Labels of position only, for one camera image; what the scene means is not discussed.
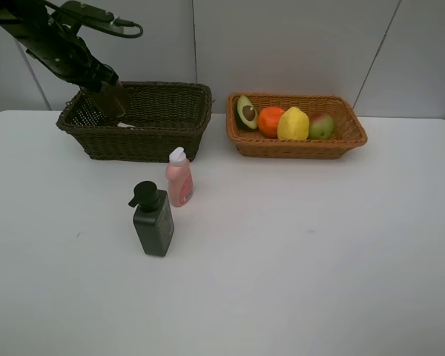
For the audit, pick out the halved avocado with pit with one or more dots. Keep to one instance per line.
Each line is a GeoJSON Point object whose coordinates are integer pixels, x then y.
{"type": "Point", "coordinates": [247, 115]}

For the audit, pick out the orange wicker basket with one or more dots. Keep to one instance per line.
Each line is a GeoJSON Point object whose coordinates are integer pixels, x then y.
{"type": "Point", "coordinates": [348, 131]}

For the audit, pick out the translucent pink plastic cup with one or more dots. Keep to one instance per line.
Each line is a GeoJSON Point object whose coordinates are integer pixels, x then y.
{"type": "Point", "coordinates": [111, 100]}

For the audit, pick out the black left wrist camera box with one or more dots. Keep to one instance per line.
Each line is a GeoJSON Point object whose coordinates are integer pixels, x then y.
{"type": "Point", "coordinates": [85, 15]}

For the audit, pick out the green red mango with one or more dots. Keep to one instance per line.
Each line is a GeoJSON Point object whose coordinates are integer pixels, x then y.
{"type": "Point", "coordinates": [321, 126]}

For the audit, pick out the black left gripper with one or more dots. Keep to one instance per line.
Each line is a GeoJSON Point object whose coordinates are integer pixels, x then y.
{"type": "Point", "coordinates": [68, 57]}

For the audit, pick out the white marker pink caps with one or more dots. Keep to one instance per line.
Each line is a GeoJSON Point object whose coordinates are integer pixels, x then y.
{"type": "Point", "coordinates": [123, 125]}

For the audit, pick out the dark brown wicker basket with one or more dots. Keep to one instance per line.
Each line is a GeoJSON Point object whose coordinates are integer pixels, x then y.
{"type": "Point", "coordinates": [166, 115]}

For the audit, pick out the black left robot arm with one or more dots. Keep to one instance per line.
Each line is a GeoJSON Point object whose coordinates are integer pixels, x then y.
{"type": "Point", "coordinates": [16, 16]}

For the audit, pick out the pink squeeze bottle white cap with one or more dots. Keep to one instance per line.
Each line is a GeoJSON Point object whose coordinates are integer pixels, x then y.
{"type": "Point", "coordinates": [179, 176]}

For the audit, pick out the orange fruit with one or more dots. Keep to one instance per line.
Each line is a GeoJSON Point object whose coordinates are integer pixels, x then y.
{"type": "Point", "coordinates": [268, 121]}

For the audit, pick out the yellow lemon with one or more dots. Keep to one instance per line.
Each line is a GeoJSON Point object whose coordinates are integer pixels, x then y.
{"type": "Point", "coordinates": [293, 125]}

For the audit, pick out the dark green pump bottle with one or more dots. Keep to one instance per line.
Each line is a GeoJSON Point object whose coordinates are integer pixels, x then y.
{"type": "Point", "coordinates": [152, 218]}

